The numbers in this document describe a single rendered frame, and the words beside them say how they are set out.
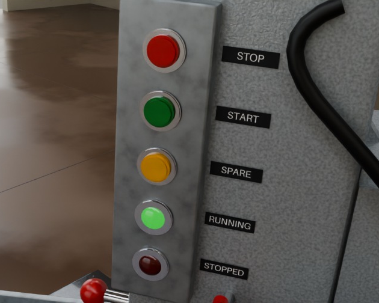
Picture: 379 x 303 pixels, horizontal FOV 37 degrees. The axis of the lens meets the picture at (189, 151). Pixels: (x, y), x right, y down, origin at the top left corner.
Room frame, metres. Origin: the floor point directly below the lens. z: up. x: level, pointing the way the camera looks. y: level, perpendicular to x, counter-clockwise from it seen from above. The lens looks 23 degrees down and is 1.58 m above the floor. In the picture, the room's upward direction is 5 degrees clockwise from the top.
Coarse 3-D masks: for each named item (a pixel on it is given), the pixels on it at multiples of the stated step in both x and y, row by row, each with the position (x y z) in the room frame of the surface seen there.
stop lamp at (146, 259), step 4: (144, 256) 0.44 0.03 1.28; (148, 256) 0.44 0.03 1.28; (152, 256) 0.44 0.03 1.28; (140, 260) 0.44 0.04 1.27; (144, 260) 0.44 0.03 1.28; (148, 260) 0.44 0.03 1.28; (152, 260) 0.44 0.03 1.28; (156, 260) 0.44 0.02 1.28; (140, 264) 0.44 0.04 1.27; (144, 264) 0.44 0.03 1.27; (148, 264) 0.44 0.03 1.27; (152, 264) 0.44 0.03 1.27; (156, 264) 0.44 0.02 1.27; (160, 264) 0.44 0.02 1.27; (140, 268) 0.44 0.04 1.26; (144, 268) 0.44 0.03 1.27; (148, 268) 0.44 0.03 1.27; (152, 268) 0.43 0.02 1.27; (156, 268) 0.44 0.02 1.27; (160, 268) 0.44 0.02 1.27; (144, 272) 0.44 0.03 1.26; (148, 272) 0.44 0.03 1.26; (152, 272) 0.44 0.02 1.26; (156, 272) 0.44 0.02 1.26
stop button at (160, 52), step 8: (152, 40) 0.44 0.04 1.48; (160, 40) 0.43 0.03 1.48; (168, 40) 0.43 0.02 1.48; (152, 48) 0.44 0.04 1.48; (160, 48) 0.43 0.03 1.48; (168, 48) 0.43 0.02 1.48; (176, 48) 0.43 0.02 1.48; (152, 56) 0.44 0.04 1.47; (160, 56) 0.43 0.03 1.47; (168, 56) 0.43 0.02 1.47; (176, 56) 0.43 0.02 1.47; (160, 64) 0.43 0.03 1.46; (168, 64) 0.44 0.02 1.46
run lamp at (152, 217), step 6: (144, 210) 0.44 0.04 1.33; (150, 210) 0.44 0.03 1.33; (156, 210) 0.44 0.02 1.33; (144, 216) 0.44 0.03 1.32; (150, 216) 0.44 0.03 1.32; (156, 216) 0.44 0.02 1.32; (162, 216) 0.44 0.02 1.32; (144, 222) 0.44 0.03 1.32; (150, 222) 0.44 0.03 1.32; (156, 222) 0.43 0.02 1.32; (162, 222) 0.44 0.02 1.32; (156, 228) 0.44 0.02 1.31
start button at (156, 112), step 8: (152, 104) 0.44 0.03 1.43; (160, 104) 0.43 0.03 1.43; (168, 104) 0.43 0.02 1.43; (144, 112) 0.44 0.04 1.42; (152, 112) 0.44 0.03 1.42; (160, 112) 0.43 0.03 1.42; (168, 112) 0.43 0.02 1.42; (152, 120) 0.44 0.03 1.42; (160, 120) 0.43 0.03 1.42; (168, 120) 0.43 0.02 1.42
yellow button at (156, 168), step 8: (144, 160) 0.44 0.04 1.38; (152, 160) 0.44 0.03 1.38; (160, 160) 0.43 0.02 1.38; (144, 168) 0.44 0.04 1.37; (152, 168) 0.44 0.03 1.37; (160, 168) 0.43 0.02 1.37; (168, 168) 0.43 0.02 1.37; (144, 176) 0.44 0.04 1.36; (152, 176) 0.43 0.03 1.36; (160, 176) 0.43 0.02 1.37
